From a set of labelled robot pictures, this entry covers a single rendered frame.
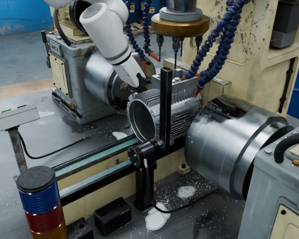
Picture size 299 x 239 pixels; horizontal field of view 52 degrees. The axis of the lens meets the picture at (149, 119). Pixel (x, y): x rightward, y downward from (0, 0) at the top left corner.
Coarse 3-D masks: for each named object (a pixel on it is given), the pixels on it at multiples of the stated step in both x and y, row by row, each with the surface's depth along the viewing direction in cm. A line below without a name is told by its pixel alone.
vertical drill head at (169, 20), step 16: (176, 0) 87; (192, 0) 88; (160, 16) 91; (176, 16) 87; (192, 16) 88; (160, 32) 90; (176, 32) 87; (192, 32) 87; (160, 48) 98; (176, 48) 91
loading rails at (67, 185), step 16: (112, 144) 106; (128, 144) 108; (176, 144) 107; (80, 160) 100; (96, 160) 100; (112, 160) 105; (128, 160) 100; (160, 160) 105; (176, 160) 111; (64, 176) 95; (80, 176) 99; (96, 176) 93; (112, 176) 93; (128, 176) 98; (160, 176) 109; (64, 192) 88; (80, 192) 88; (96, 192) 92; (112, 192) 96; (128, 192) 101; (64, 208) 86; (80, 208) 90; (96, 208) 95
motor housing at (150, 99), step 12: (144, 96) 98; (156, 96) 99; (132, 108) 107; (144, 108) 110; (180, 108) 100; (132, 120) 109; (144, 120) 111; (156, 120) 96; (180, 120) 99; (192, 120) 103; (144, 132) 109; (156, 132) 96; (180, 132) 103
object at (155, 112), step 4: (132, 96) 102; (196, 96) 103; (200, 96) 104; (132, 100) 102; (196, 100) 103; (156, 108) 94; (152, 112) 95; (156, 112) 94; (152, 116) 95; (156, 116) 95; (132, 132) 109
